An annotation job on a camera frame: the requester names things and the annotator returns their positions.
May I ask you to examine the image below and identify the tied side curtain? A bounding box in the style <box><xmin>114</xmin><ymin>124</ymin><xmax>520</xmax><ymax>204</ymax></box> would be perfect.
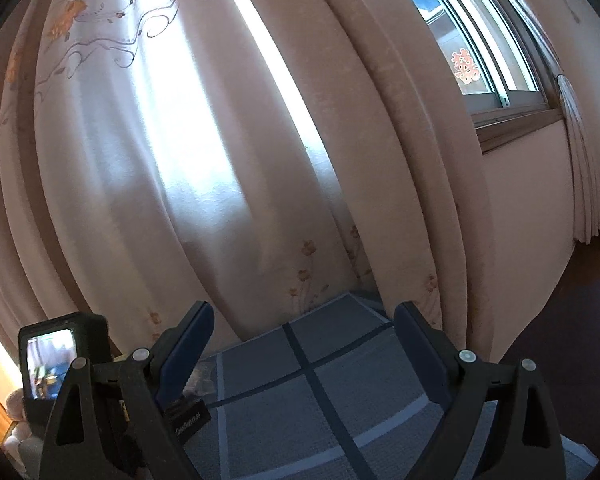
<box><xmin>555</xmin><ymin>73</ymin><xmax>600</xmax><ymax>244</ymax></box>

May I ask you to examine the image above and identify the floral beige curtain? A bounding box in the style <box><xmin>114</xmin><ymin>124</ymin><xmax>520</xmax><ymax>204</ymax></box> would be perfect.
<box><xmin>0</xmin><ymin>0</ymin><xmax>493</xmax><ymax>358</ymax></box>

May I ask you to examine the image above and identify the sliding window frame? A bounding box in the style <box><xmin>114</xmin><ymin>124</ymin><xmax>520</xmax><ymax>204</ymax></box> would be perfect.
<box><xmin>412</xmin><ymin>0</ymin><xmax>562</xmax><ymax>153</ymax></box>

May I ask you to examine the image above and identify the pink trimmed white towel roll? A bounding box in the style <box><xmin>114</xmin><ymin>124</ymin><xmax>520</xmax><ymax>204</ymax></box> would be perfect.
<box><xmin>3</xmin><ymin>388</ymin><xmax>32</xmax><ymax>463</ymax></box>

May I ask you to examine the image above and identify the clear bag of cotton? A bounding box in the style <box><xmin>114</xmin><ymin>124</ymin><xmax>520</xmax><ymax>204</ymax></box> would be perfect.
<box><xmin>185</xmin><ymin>361</ymin><xmax>215</xmax><ymax>396</ymax></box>

